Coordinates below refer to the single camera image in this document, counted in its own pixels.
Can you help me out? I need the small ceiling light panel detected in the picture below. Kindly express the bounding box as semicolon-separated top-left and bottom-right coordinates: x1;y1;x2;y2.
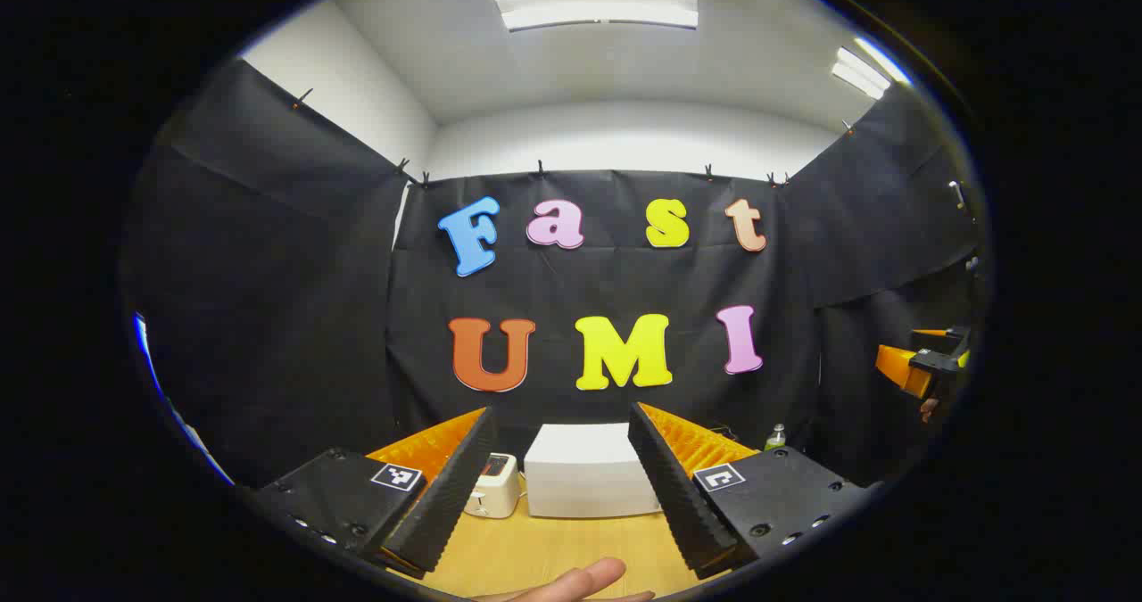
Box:
832;38;912;101

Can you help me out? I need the black backdrop cloth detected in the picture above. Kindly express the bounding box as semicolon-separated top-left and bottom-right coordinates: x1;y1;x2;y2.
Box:
120;58;989;496

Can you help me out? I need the white microwave oven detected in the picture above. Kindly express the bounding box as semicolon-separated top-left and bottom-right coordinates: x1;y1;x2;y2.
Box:
524;422;666;520

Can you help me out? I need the white toaster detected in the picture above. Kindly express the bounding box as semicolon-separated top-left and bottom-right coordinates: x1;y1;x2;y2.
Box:
464;452;522;520

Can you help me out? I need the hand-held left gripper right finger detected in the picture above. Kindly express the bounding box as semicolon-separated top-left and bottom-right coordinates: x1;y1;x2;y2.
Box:
629;402;872;580

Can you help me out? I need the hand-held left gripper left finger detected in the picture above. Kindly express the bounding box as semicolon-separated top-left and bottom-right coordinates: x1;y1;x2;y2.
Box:
245;408;498;573

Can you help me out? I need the large ceiling light panel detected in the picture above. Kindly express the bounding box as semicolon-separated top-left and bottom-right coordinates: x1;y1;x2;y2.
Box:
489;0;699;32

